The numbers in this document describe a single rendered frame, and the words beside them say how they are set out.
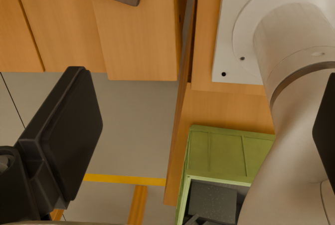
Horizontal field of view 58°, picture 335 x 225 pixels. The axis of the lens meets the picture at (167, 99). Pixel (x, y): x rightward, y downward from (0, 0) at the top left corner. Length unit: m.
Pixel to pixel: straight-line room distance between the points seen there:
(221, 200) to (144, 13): 0.57
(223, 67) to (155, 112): 1.28
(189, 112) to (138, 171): 1.53
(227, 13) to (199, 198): 0.53
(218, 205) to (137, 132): 1.18
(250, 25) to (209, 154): 0.33
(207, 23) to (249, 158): 0.34
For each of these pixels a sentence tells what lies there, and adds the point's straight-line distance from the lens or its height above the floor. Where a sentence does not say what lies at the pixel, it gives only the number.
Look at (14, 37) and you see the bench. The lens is 0.67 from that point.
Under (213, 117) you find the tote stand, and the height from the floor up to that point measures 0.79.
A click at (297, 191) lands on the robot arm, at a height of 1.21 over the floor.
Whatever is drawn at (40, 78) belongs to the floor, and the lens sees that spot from 1.92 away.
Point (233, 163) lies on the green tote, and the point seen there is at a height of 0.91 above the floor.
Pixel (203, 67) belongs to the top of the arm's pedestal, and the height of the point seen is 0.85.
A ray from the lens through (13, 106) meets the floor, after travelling 2.16.
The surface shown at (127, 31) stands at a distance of 0.55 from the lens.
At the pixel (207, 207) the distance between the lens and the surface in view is 0.88.
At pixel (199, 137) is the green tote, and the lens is 0.77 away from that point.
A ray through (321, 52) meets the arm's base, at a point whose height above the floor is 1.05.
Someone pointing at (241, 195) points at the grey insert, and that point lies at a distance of 0.93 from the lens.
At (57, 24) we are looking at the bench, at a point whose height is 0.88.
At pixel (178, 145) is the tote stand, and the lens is 0.86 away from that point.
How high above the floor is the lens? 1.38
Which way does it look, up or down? 52 degrees down
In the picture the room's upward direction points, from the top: 170 degrees counter-clockwise
